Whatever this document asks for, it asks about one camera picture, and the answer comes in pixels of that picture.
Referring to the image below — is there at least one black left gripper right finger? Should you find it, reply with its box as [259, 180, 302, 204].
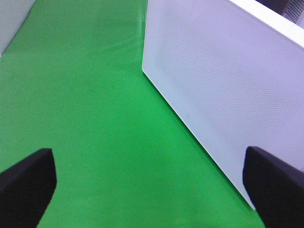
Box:
[242, 146, 304, 228]

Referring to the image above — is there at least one white microwave door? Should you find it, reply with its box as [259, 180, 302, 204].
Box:
[142, 0, 304, 201]

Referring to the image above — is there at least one white microwave oven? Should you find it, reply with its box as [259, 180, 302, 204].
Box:
[257, 0, 304, 28]

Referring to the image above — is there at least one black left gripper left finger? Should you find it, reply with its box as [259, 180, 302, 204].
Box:
[0, 148, 57, 228]

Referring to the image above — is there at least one green table cloth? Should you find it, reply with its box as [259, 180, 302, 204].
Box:
[0, 0, 264, 228]

